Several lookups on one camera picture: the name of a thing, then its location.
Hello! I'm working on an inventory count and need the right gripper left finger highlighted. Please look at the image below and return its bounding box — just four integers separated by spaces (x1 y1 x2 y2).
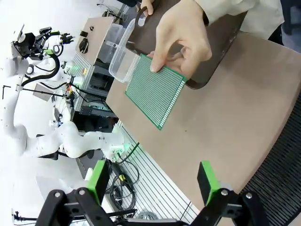
41 159 118 226

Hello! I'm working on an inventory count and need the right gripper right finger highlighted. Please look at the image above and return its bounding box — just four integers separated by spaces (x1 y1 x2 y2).
188 161 270 226

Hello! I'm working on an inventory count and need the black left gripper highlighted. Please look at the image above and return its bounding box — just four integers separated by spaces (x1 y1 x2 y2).
22 27 59 59

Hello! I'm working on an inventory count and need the green perforated PCB board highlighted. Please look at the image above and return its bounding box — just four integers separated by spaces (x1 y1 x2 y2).
124 53 189 131

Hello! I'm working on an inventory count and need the dark brown serving tray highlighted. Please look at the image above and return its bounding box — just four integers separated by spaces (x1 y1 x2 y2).
126 0 249 90

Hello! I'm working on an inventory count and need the person's right hand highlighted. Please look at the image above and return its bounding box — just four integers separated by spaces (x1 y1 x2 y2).
136 0 155 16

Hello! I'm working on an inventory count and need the person's left hand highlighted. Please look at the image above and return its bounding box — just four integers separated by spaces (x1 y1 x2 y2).
147 0 214 76

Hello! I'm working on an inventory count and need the brown board panel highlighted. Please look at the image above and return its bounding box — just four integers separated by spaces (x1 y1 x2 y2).
74 16 115 65

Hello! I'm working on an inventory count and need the clear plastic storage box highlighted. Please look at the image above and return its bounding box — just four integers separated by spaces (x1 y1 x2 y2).
108 18 142 83

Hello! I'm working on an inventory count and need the black slotted PCB rack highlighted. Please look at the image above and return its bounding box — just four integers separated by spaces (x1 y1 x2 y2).
238 94 301 226

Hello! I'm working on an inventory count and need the person in beige shirt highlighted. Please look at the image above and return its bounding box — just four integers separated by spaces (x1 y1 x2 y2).
244 0 286 43

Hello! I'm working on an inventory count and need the black cable bundle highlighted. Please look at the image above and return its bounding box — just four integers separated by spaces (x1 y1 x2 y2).
105 162 142 212

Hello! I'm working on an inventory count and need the thick black arm hose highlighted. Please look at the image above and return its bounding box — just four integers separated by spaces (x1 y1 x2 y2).
20 53 61 89

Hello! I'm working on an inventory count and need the aluminium equipment frame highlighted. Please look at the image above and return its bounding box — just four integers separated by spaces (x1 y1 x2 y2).
70 50 118 118

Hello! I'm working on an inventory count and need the grey cable coil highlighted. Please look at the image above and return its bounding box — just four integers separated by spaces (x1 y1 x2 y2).
136 211 160 226

